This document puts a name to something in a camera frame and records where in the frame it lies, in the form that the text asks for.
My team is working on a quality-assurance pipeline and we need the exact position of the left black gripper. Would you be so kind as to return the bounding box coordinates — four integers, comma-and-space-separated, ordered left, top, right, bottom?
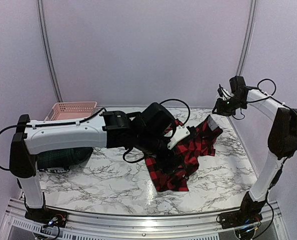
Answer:
135, 129, 188, 174

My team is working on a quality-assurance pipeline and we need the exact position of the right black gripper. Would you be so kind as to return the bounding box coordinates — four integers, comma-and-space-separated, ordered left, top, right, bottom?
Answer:
211, 95, 245, 117

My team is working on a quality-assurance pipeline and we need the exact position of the red black plaid garment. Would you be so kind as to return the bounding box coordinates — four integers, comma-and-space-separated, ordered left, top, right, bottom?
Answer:
145, 115, 223, 192

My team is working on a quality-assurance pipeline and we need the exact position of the dark green plaid garment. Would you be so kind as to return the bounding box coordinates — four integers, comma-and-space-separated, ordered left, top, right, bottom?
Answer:
37, 147, 94, 170

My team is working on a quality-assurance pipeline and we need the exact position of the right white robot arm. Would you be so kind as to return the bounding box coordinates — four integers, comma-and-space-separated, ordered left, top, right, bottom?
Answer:
212, 86, 297, 202

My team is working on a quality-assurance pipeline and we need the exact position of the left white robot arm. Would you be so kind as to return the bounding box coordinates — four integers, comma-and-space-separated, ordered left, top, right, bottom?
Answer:
0, 108, 190, 223

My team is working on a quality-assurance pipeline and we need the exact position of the pink plastic laundry basket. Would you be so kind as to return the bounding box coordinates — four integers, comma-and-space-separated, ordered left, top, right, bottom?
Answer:
44, 101, 98, 121

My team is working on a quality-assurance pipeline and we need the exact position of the folded striped garment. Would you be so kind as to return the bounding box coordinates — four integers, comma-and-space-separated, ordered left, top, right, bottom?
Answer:
39, 166, 71, 174

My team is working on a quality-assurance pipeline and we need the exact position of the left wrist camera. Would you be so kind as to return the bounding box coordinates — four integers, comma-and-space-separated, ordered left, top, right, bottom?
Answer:
133, 102, 190, 151

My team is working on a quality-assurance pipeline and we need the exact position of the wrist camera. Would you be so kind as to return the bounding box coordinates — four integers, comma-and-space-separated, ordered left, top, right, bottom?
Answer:
133, 102, 190, 151
217, 75, 246, 99

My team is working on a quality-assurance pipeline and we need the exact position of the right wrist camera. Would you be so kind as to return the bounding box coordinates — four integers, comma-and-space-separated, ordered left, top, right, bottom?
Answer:
217, 75, 246, 99

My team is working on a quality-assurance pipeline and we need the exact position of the right aluminium corner post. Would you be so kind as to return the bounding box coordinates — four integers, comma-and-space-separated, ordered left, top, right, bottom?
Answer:
236, 0, 258, 76

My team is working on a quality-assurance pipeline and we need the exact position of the aluminium corner post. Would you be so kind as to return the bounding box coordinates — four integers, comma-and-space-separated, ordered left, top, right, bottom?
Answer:
236, 0, 258, 76
36, 0, 63, 102

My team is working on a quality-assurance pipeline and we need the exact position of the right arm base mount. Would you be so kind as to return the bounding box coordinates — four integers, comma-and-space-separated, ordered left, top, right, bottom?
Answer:
216, 192, 266, 229

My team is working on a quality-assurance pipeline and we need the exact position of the aluminium front frame rail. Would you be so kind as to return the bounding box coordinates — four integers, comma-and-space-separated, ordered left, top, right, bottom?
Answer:
0, 197, 289, 240

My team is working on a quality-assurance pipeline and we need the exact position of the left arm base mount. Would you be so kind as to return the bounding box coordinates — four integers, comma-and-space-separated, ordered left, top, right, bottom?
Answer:
24, 201, 68, 228

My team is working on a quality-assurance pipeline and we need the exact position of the left aluminium corner post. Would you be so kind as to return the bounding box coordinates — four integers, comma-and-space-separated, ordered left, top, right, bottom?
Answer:
36, 0, 63, 102

